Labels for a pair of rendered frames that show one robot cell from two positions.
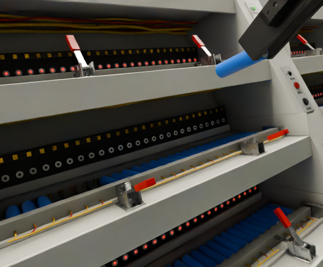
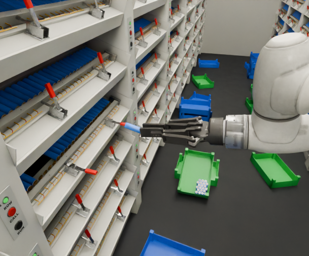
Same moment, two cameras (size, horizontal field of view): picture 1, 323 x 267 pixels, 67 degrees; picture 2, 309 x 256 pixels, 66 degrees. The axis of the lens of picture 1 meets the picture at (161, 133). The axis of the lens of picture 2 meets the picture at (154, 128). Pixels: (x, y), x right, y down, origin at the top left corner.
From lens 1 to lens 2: 0.59 m
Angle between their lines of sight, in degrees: 60
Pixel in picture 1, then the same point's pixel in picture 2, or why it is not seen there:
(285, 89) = (128, 85)
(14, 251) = (42, 207)
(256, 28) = (147, 131)
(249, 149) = (108, 124)
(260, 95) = not seen: hidden behind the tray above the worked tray
